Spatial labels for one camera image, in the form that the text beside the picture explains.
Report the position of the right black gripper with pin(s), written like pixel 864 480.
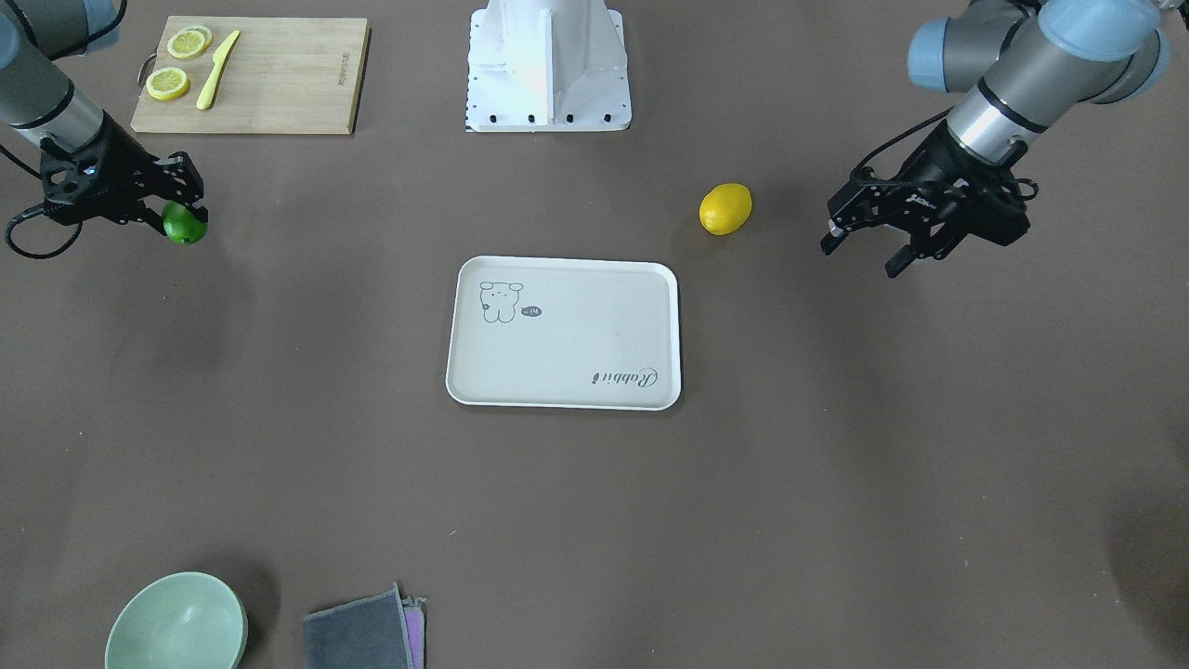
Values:
pixel 118 158

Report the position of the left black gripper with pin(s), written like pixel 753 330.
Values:
pixel 932 177

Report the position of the green lime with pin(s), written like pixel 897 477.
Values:
pixel 181 225

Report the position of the yellow lemon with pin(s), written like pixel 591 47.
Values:
pixel 725 208

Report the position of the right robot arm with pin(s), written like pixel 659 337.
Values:
pixel 38 100

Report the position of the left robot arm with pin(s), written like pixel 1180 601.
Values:
pixel 1019 65

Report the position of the white rabbit tray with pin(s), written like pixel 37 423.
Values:
pixel 565 333

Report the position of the yellow plastic knife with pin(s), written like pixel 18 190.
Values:
pixel 207 95

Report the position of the wooden cutting board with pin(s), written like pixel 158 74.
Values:
pixel 284 76

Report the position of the mint green bowl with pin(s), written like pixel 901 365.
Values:
pixel 184 620

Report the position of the purple cloth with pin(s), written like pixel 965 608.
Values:
pixel 415 628

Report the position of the grey folded cloth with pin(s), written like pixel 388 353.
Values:
pixel 366 633

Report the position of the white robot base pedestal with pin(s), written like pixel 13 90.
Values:
pixel 547 66

